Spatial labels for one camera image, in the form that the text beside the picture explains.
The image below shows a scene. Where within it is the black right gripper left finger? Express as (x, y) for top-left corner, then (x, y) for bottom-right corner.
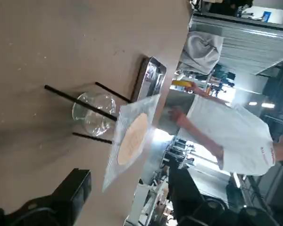
(0, 168), (92, 226)

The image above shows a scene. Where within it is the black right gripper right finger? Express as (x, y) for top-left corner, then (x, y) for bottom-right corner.
(168, 168), (278, 226)

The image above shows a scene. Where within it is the black tripod stand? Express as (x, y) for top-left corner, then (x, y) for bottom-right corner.
(44, 81), (133, 145)

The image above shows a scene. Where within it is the steel tray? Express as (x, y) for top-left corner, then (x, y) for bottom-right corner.
(130, 56), (168, 102)

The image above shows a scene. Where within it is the person in white shirt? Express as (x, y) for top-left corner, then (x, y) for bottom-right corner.
(168, 82), (283, 177)

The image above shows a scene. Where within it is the grey cloth cover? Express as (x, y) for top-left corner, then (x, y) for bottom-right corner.
(181, 30), (225, 74)

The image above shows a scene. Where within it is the aluminium frame beam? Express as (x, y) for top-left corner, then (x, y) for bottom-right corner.
(192, 13), (283, 40)

